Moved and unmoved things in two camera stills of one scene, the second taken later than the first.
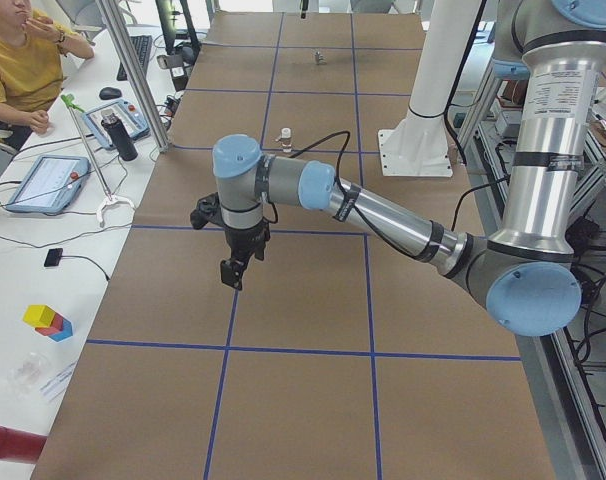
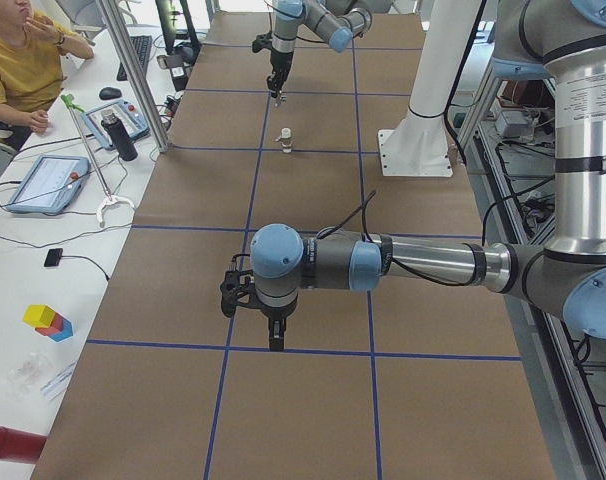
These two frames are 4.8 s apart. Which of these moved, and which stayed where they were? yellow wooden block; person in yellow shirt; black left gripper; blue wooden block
Moved: black left gripper
Stayed: blue wooden block; yellow wooden block; person in yellow shirt
